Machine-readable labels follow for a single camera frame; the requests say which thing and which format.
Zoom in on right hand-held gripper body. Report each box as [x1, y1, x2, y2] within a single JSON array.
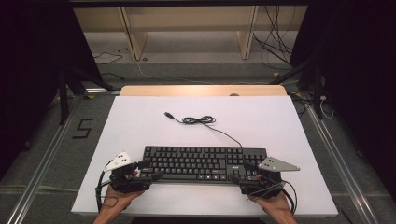
[[239, 156, 301, 199]]

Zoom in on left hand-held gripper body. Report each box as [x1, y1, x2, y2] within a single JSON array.
[[104, 151, 153, 194]]

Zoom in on black computer keyboard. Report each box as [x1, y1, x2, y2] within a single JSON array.
[[140, 145, 269, 185]]

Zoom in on black keyboard cable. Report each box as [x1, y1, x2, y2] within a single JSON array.
[[163, 111, 244, 149]]

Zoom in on person's left hand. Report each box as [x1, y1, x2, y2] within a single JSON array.
[[102, 186, 146, 213]]

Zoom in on person's right hand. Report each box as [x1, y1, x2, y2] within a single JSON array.
[[248, 193, 292, 217]]

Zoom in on wooden table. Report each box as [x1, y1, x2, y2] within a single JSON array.
[[120, 84, 288, 97]]

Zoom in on black metal stand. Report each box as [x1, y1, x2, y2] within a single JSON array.
[[269, 54, 325, 121], [56, 65, 116, 126]]

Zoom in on light wooden shelf unit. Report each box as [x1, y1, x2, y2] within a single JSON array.
[[73, 6, 308, 62]]

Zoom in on black curtain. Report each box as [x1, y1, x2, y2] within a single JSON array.
[[289, 0, 396, 190], [0, 0, 105, 183]]

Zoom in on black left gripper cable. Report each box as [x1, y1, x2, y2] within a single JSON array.
[[94, 161, 120, 213]]

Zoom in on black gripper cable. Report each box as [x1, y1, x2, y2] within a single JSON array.
[[94, 161, 120, 213], [248, 179, 299, 216]]

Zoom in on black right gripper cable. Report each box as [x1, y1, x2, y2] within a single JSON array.
[[248, 179, 299, 216]]

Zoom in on aluminium floor rail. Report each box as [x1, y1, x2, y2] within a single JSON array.
[[305, 105, 380, 224], [6, 98, 82, 224]]

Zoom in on white floor cable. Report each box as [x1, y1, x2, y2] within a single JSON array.
[[134, 58, 216, 86]]

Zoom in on short white cable loop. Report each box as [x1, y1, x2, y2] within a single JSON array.
[[318, 95, 336, 120]]

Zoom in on thin black floor cable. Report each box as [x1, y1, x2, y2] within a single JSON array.
[[92, 51, 124, 65]]

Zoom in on bundle of black cables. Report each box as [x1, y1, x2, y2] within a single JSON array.
[[251, 5, 296, 71]]

